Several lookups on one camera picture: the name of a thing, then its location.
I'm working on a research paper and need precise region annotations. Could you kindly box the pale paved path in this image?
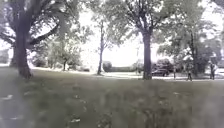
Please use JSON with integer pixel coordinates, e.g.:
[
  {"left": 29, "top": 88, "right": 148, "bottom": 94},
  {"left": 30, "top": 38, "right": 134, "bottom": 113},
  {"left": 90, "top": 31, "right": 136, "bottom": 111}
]
[{"left": 31, "top": 66, "right": 224, "bottom": 82}]

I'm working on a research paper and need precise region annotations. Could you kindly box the leafy tree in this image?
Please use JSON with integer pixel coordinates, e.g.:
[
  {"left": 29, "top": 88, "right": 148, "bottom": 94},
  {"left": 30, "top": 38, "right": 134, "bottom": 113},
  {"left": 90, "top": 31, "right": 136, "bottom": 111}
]
[{"left": 158, "top": 0, "right": 223, "bottom": 76}]

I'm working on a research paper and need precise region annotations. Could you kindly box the small bushy tree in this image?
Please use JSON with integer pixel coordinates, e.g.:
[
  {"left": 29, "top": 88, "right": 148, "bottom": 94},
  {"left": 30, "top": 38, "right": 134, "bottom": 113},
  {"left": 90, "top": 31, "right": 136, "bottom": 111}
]
[{"left": 46, "top": 36, "right": 83, "bottom": 72}]

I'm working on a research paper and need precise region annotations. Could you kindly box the person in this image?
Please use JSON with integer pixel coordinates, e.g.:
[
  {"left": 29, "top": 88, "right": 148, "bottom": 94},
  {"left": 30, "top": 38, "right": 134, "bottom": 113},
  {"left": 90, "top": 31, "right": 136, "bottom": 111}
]
[
  {"left": 172, "top": 65, "right": 177, "bottom": 81},
  {"left": 186, "top": 64, "right": 194, "bottom": 82},
  {"left": 208, "top": 61, "right": 218, "bottom": 81}
]

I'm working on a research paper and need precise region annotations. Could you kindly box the dark hedge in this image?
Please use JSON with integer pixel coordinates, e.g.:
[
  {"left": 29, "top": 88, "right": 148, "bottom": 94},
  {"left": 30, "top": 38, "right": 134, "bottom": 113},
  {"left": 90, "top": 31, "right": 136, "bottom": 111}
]
[{"left": 102, "top": 60, "right": 138, "bottom": 73}]

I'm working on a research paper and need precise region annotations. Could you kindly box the tall dark-trunked tree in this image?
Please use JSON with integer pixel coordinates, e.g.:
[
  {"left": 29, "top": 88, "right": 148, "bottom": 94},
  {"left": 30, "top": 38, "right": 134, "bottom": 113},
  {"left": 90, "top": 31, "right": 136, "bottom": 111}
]
[{"left": 109, "top": 0, "right": 188, "bottom": 81}]

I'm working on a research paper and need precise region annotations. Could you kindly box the slender young tree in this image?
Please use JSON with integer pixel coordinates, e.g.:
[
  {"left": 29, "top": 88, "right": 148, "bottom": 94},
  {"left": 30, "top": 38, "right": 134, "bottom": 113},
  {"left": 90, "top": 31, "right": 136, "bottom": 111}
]
[{"left": 87, "top": 13, "right": 118, "bottom": 76}]

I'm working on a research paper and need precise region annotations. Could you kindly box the green grass lawn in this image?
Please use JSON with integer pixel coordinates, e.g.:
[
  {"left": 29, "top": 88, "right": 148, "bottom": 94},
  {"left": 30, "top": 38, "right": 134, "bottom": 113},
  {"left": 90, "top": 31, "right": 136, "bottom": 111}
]
[{"left": 0, "top": 66, "right": 224, "bottom": 128}]

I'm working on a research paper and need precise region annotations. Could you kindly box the large thick-trunked tree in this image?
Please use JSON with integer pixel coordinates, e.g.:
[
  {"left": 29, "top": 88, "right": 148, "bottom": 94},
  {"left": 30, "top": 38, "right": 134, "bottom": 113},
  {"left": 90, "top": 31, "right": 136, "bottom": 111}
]
[{"left": 0, "top": 0, "right": 84, "bottom": 80}]

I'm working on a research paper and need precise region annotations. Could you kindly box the dark car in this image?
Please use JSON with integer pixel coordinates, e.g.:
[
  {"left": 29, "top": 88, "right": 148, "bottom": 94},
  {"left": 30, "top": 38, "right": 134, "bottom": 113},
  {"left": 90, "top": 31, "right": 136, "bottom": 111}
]
[{"left": 151, "top": 68, "right": 170, "bottom": 78}]

